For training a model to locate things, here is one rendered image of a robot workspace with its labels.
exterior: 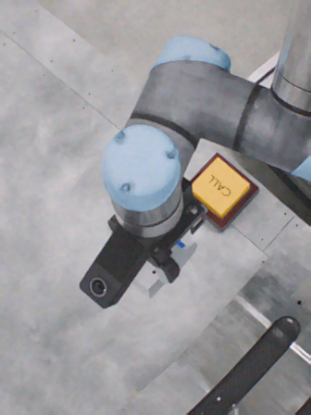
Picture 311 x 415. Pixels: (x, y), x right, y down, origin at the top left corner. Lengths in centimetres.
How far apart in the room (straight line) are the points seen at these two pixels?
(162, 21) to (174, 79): 146
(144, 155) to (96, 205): 52
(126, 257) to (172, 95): 22
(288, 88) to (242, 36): 149
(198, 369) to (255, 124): 44
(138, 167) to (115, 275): 22
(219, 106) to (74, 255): 52
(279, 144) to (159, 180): 13
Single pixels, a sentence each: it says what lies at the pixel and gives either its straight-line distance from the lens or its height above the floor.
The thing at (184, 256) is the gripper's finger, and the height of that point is 99.
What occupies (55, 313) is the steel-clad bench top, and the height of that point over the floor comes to 80.
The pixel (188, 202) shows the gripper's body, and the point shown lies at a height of 110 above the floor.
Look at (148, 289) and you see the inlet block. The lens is 149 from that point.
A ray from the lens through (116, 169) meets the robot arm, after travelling 116.
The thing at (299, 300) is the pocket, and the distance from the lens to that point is 158.
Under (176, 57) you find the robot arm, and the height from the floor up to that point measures 128.
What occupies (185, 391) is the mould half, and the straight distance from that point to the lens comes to 153.
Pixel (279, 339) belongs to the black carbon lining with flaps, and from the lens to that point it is 155.
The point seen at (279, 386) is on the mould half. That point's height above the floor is 88.
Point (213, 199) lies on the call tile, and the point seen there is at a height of 84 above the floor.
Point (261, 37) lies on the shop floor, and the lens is 266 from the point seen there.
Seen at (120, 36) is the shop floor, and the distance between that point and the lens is 266.
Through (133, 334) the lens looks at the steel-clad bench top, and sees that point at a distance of 163.
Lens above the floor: 240
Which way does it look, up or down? 73 degrees down
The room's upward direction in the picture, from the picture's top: 10 degrees counter-clockwise
